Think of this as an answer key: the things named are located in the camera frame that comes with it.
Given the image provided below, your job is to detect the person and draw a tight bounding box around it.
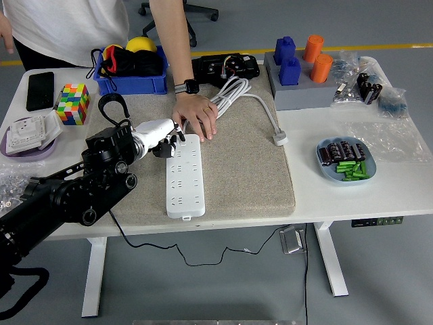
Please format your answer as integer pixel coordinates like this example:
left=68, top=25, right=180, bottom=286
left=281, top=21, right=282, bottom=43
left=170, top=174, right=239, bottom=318
left=0, top=0, right=131, bottom=72

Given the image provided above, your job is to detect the white power strip cable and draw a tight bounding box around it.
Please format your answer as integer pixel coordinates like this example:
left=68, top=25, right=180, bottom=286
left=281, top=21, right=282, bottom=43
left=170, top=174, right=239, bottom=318
left=182, top=76, right=290, bottom=147

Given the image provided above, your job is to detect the orange cylinder block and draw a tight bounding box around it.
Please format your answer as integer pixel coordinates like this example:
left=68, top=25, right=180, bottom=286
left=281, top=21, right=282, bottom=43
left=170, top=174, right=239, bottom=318
left=310, top=53, right=334, bottom=84
left=302, top=35, right=325, bottom=64

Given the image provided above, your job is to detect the clear bag of black capacitors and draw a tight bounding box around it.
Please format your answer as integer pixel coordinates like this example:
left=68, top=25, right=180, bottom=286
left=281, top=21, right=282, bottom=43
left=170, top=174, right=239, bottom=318
left=357, top=72, right=384, bottom=106

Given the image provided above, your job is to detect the grey block holder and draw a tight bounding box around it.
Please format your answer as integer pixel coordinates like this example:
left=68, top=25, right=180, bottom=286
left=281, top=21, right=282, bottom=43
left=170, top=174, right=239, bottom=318
left=263, top=50, right=342, bottom=112

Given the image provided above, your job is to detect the silver foot pedal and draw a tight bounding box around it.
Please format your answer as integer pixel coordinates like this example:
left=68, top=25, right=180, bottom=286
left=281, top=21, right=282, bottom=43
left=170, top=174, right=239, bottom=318
left=279, top=225, right=307, bottom=255

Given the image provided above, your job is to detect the clear bag of metal parts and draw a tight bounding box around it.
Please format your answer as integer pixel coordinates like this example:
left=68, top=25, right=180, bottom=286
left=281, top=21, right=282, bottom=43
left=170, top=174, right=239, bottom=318
left=331, top=83, right=362, bottom=104

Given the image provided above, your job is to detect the grey-brown mat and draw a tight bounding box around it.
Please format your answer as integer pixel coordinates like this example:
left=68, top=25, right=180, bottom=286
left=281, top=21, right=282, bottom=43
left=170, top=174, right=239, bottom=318
left=83, top=64, right=297, bottom=227

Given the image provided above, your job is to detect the light blue plate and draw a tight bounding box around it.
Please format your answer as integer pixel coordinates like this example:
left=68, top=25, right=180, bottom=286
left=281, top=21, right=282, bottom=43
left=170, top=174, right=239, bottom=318
left=316, top=136, right=378, bottom=187

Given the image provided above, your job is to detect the blue plastic bin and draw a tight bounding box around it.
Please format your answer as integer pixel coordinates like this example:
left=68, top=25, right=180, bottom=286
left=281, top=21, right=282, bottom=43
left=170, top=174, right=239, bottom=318
left=93, top=45, right=169, bottom=97

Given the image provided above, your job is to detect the person's left hand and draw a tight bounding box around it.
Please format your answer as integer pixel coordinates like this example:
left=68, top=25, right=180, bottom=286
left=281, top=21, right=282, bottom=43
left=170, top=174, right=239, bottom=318
left=171, top=91, right=219, bottom=142

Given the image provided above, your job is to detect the person's right hand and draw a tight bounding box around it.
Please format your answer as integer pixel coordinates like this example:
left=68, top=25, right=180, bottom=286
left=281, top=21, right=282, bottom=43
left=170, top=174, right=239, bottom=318
left=0, top=15, right=15, bottom=55

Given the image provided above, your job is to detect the black electronic device with wires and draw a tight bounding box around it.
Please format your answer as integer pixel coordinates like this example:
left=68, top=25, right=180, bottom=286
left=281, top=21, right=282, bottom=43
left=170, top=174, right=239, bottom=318
left=191, top=53, right=260, bottom=85

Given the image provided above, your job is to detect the white table leg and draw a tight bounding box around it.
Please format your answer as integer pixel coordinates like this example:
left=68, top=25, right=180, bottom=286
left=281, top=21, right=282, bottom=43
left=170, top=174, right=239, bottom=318
left=81, top=236, right=108, bottom=318
left=313, top=221, right=349, bottom=298

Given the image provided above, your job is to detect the clear bag of small parts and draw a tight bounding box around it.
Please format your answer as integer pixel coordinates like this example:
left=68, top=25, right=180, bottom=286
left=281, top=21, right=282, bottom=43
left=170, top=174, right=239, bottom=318
left=333, top=49, right=376, bottom=84

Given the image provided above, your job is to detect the purple plate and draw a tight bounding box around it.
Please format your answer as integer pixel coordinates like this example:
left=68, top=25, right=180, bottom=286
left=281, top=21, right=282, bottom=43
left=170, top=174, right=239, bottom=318
left=0, top=116, right=58, bottom=163

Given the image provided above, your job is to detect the black red drawstring pouch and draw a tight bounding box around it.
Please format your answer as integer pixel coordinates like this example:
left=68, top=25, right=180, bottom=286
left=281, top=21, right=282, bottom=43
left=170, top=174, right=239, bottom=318
left=90, top=43, right=128, bottom=91

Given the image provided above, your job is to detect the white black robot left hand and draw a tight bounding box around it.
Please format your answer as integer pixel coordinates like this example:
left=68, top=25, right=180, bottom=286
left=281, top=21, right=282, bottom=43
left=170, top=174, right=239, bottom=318
left=134, top=118, right=186, bottom=159

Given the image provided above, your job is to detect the black smartphone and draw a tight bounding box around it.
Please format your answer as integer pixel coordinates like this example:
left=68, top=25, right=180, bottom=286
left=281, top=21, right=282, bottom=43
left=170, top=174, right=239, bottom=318
left=26, top=71, right=55, bottom=112

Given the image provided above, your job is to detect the colourful puzzle cube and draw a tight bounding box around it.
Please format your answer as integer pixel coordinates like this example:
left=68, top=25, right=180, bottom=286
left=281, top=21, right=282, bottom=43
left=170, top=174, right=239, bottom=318
left=56, top=83, right=91, bottom=126

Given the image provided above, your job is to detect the blue bottle-shaped block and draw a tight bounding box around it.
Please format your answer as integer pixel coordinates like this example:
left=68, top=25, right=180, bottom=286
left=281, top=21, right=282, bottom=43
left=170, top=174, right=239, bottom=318
left=273, top=36, right=297, bottom=66
left=279, top=56, right=302, bottom=86

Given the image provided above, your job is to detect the empty clear plastic bag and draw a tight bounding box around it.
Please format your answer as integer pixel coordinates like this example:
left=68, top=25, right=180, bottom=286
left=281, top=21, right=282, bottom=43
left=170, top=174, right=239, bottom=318
left=343, top=120, right=433, bottom=164

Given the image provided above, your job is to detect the black floor cable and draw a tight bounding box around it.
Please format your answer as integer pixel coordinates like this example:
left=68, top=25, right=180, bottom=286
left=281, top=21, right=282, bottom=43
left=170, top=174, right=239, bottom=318
left=302, top=223, right=309, bottom=325

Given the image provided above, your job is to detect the black wrist watch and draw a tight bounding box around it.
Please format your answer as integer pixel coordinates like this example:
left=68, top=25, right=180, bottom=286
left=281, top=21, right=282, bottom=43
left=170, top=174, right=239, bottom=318
left=174, top=78, right=201, bottom=95

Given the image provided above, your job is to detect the yellow ball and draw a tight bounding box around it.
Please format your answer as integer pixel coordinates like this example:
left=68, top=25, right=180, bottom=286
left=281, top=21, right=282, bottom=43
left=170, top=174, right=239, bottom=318
left=126, top=36, right=158, bottom=54

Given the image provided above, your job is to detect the thin black adapter cord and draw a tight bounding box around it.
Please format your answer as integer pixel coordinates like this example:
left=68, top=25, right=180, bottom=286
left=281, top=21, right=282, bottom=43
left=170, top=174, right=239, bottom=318
left=108, top=209, right=295, bottom=267

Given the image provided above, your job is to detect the clear bag of screws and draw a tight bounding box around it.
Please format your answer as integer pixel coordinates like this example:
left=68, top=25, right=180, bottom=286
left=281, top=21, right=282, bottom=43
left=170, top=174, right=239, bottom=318
left=0, top=162, right=45, bottom=215

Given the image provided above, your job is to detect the black office chair base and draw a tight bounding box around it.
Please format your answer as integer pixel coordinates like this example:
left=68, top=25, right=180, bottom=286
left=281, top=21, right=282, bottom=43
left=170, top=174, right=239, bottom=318
left=137, top=0, right=219, bottom=47

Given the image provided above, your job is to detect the clear bag of blue parts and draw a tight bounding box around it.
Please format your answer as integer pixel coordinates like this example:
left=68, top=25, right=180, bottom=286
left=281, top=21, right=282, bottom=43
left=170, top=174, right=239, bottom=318
left=377, top=87, right=410, bottom=120

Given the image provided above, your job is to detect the white power strip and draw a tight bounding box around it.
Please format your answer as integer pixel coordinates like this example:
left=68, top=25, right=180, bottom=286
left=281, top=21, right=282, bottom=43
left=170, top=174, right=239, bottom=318
left=165, top=133, right=206, bottom=221

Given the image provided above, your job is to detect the black cloth pouch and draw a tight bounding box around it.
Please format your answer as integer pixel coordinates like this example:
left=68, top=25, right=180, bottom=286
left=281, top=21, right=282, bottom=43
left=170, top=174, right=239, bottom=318
left=124, top=49, right=163, bottom=77

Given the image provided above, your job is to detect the black table control panel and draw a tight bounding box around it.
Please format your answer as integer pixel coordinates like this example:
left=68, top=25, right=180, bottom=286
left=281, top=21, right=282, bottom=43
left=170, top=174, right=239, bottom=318
left=350, top=215, right=405, bottom=228

